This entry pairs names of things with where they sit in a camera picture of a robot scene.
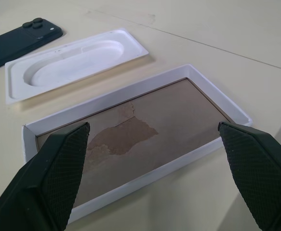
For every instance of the white molded tray insert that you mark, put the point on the white molded tray insert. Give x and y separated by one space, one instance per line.
70 69

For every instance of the dark blue smartphone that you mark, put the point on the dark blue smartphone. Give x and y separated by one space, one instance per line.
22 38

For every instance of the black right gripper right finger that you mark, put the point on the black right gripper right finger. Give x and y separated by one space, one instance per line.
258 173

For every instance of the white box base brown inside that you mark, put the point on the white box base brown inside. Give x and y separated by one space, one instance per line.
178 108

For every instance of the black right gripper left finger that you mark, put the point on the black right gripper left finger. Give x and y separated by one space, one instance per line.
46 183

